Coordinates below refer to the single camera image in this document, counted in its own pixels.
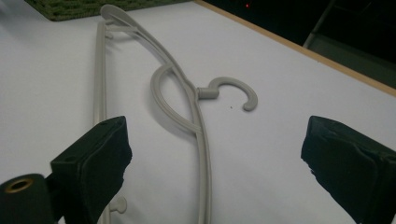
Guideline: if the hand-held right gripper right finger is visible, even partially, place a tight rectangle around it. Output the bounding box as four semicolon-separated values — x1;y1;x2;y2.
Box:
301;115;396;224

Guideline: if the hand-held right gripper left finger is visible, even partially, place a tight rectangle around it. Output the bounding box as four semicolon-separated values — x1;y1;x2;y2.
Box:
49;116;133;224

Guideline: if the grey plastic clothes hanger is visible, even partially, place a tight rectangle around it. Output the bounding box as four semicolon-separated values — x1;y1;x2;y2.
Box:
92;4;259;224

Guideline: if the grey metal stand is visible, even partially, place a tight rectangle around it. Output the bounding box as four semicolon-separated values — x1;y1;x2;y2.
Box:
303;0;396;90

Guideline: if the green knitted cloth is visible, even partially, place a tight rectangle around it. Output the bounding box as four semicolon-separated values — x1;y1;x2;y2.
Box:
23;0;191;22

